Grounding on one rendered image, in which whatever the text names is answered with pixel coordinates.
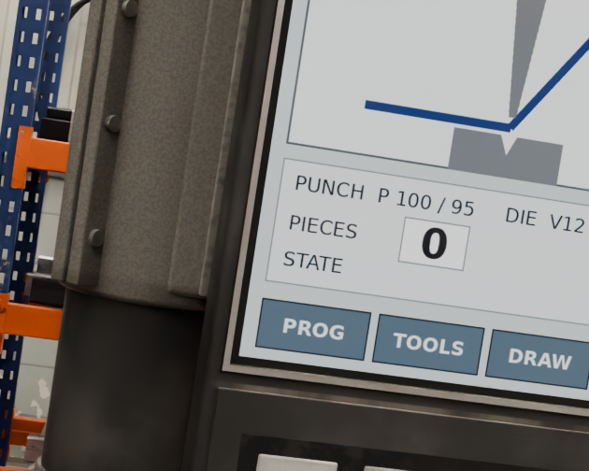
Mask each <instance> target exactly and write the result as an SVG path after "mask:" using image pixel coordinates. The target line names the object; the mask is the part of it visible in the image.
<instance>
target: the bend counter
mask: <svg viewBox="0 0 589 471"><path fill-rule="evenodd" d="M469 233H470V226H466V225H460V224H454V223H447V222H441V221H430V220H423V219H417V218H411V217H405V220H404V225H403V231H402V237H401V243H400V249H399V255H398V262H400V263H406V264H418V265H425V266H432V267H438V268H445V269H451V270H458V271H464V267H465V260H466V255H467V244H468V239H469Z"/></svg>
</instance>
